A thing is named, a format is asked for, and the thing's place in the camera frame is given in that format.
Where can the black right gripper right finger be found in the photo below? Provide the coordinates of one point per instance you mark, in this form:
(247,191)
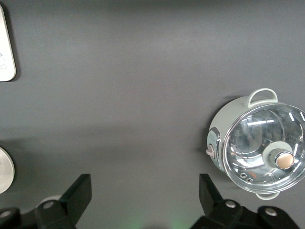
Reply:
(214,207)

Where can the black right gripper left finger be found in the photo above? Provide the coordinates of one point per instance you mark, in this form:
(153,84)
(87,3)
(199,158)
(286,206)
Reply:
(71,200)

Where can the round cream plate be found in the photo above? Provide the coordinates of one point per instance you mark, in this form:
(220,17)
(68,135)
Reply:
(4,169)

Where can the cream rectangular rabbit tray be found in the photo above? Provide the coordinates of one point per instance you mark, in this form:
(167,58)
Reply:
(6,47)

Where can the glass pot lid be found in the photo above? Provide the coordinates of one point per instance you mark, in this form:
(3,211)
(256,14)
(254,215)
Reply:
(257,133)

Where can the pale green electric pot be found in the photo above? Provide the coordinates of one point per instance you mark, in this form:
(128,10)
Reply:
(221,119)

